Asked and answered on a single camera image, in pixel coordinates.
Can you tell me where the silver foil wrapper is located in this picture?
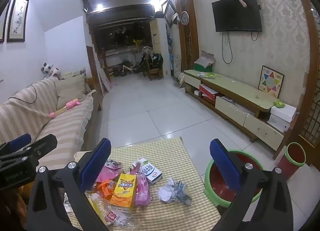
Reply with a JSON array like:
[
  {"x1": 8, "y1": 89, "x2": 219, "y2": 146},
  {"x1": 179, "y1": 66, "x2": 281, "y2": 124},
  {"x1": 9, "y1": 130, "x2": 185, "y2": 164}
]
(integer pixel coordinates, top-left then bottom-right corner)
[{"x1": 105, "y1": 159, "x2": 123, "y2": 169}]

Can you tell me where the pink toy hammer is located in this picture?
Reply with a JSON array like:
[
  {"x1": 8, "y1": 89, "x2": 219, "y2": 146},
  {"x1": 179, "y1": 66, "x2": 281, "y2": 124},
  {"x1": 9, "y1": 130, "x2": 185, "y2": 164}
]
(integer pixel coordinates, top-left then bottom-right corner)
[{"x1": 49, "y1": 99, "x2": 82, "y2": 119}]

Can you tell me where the leaning framed picture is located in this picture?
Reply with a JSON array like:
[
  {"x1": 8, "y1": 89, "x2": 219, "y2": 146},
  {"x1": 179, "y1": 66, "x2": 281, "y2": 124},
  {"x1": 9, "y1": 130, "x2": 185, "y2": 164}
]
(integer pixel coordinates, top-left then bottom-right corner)
[{"x1": 161, "y1": 0, "x2": 177, "y2": 25}]

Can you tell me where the open cardboard box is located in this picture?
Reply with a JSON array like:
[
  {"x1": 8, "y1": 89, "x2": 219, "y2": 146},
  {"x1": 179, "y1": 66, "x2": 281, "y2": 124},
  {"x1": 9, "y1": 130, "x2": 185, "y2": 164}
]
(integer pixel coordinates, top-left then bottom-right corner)
[{"x1": 194, "y1": 51, "x2": 215, "y2": 73}]

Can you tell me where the clear plastic bag wrapper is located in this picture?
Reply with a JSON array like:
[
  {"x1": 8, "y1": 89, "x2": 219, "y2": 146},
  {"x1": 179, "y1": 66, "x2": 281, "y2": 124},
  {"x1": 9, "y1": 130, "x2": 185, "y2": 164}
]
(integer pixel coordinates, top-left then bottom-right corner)
[{"x1": 86, "y1": 191, "x2": 140, "y2": 226}]

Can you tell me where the standing air conditioner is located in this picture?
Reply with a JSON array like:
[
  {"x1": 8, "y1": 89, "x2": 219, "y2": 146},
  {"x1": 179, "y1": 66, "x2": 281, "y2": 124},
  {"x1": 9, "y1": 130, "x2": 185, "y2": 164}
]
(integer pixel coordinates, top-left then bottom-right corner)
[{"x1": 149, "y1": 19, "x2": 168, "y2": 78}]

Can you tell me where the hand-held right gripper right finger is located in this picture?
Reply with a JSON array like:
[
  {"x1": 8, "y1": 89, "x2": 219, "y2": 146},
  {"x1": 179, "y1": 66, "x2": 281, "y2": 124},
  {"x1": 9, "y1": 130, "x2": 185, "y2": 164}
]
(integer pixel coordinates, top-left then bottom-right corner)
[{"x1": 209, "y1": 138, "x2": 294, "y2": 231}]

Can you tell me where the orange snack packet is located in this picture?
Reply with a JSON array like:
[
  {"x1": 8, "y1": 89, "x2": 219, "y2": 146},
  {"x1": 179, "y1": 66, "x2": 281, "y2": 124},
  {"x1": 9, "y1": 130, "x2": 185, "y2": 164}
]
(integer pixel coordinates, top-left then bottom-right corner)
[{"x1": 96, "y1": 180, "x2": 118, "y2": 200}]

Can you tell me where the black wall television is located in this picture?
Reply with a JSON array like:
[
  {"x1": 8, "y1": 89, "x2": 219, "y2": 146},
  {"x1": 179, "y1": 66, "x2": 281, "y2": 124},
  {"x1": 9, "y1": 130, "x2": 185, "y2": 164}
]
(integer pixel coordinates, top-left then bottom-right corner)
[{"x1": 211, "y1": 0, "x2": 262, "y2": 33}]

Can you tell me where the star checkers board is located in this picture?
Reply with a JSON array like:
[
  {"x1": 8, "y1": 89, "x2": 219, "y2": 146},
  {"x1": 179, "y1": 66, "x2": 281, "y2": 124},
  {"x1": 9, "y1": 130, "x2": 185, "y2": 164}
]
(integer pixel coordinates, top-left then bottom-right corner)
[{"x1": 258, "y1": 66, "x2": 285, "y2": 99}]

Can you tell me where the red bin green rim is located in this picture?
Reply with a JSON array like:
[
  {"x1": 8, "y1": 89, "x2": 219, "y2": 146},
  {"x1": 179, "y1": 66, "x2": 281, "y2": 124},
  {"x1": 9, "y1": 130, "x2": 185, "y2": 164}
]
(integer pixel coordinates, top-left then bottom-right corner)
[
  {"x1": 277, "y1": 142, "x2": 306, "y2": 180},
  {"x1": 204, "y1": 149, "x2": 263, "y2": 208}
]

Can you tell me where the black television cable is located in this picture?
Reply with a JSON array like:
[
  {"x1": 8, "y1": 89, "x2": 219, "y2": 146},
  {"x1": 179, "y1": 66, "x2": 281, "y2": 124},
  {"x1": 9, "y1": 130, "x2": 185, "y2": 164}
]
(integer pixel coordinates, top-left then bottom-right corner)
[{"x1": 221, "y1": 31, "x2": 233, "y2": 65}]

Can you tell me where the wooden chair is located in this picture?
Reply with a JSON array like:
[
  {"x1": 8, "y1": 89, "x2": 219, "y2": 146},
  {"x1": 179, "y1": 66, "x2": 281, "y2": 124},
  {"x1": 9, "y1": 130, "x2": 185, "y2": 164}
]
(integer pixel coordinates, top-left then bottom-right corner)
[{"x1": 149, "y1": 67, "x2": 163, "y2": 81}]

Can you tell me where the checked tablecloth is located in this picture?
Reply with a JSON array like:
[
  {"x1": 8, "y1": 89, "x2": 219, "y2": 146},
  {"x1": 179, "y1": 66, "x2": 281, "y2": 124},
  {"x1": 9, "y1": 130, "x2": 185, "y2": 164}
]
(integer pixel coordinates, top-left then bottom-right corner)
[{"x1": 64, "y1": 136, "x2": 222, "y2": 231}]

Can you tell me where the newspaper wad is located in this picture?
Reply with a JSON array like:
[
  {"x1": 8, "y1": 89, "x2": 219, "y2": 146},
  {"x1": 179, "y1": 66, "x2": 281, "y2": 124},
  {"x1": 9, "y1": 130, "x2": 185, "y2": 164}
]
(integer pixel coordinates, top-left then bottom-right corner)
[{"x1": 157, "y1": 177, "x2": 192, "y2": 206}]

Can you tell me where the striped beige sofa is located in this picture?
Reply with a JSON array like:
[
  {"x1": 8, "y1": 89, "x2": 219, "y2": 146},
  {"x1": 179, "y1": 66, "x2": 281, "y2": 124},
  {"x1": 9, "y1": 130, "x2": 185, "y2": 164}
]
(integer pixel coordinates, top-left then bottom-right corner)
[{"x1": 0, "y1": 75, "x2": 103, "y2": 171}]

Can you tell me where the panda plush toy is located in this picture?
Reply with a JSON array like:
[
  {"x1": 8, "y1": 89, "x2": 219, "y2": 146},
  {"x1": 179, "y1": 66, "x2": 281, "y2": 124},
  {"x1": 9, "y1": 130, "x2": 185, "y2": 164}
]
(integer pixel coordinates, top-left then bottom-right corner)
[{"x1": 41, "y1": 62, "x2": 54, "y2": 78}]

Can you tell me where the beige cushion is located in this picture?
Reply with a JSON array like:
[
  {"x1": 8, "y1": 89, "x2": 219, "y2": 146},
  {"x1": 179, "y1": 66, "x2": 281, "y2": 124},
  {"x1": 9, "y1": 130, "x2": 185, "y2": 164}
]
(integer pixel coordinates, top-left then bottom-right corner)
[{"x1": 54, "y1": 74, "x2": 87, "y2": 104}]

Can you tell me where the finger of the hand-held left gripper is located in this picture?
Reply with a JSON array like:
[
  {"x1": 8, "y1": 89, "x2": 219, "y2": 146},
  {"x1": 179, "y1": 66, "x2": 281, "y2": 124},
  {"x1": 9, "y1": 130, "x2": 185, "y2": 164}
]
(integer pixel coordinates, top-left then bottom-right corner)
[
  {"x1": 0, "y1": 134, "x2": 58, "y2": 169},
  {"x1": 0, "y1": 133, "x2": 32, "y2": 156}
]

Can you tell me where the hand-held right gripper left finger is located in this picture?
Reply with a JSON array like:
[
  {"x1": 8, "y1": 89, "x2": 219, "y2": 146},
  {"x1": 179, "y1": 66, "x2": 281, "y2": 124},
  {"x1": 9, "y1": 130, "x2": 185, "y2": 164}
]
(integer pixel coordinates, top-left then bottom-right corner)
[{"x1": 27, "y1": 138, "x2": 113, "y2": 231}]

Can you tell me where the foam puzzle mat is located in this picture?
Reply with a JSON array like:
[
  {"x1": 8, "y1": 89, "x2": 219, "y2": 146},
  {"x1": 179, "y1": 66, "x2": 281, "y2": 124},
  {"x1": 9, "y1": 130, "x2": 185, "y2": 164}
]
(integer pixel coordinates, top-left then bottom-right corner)
[{"x1": 95, "y1": 46, "x2": 114, "y2": 94}]

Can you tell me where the yellow plastic wrapper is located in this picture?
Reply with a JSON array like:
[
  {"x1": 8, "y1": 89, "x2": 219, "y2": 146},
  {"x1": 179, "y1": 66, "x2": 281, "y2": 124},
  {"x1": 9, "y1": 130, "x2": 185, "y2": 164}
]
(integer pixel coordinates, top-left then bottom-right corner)
[{"x1": 86, "y1": 191, "x2": 104, "y2": 215}]

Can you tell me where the framed flower painting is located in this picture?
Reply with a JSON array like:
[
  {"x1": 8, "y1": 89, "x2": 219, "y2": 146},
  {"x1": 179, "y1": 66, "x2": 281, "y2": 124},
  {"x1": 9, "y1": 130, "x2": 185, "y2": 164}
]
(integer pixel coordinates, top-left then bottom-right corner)
[
  {"x1": 0, "y1": 0, "x2": 12, "y2": 44},
  {"x1": 7, "y1": 0, "x2": 30, "y2": 43}
]

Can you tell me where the cream television cabinet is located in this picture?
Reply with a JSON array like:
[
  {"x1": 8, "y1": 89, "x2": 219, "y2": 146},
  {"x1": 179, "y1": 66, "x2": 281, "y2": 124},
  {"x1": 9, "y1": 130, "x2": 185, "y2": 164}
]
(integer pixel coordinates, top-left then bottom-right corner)
[{"x1": 184, "y1": 69, "x2": 285, "y2": 151}]

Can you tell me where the white blue milk carton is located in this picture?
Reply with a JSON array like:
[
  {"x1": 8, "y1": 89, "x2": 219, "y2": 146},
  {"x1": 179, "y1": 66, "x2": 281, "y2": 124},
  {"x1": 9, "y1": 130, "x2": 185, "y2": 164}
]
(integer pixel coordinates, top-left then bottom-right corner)
[{"x1": 132, "y1": 156, "x2": 163, "y2": 184}]

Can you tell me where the wooden lattice door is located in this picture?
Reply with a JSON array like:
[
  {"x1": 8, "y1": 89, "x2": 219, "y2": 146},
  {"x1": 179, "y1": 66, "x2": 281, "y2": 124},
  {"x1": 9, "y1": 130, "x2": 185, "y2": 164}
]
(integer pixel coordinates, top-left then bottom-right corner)
[{"x1": 299, "y1": 1, "x2": 320, "y2": 166}]

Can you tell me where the white balance bike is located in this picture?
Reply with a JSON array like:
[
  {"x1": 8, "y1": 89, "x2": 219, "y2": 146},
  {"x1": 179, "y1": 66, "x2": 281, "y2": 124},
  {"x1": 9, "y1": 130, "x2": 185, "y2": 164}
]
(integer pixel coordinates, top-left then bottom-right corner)
[{"x1": 114, "y1": 62, "x2": 141, "y2": 78}]

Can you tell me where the pink plastic bag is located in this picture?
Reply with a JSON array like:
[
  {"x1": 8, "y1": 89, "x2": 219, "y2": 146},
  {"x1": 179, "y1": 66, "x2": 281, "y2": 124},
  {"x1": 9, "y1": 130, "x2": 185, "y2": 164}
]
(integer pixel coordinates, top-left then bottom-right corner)
[{"x1": 129, "y1": 165, "x2": 153, "y2": 206}]

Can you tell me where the red flat box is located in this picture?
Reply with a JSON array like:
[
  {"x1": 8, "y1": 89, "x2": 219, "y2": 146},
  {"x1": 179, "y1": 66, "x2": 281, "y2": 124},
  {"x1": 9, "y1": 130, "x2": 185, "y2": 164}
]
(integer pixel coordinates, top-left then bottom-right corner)
[{"x1": 199, "y1": 84, "x2": 220, "y2": 100}]

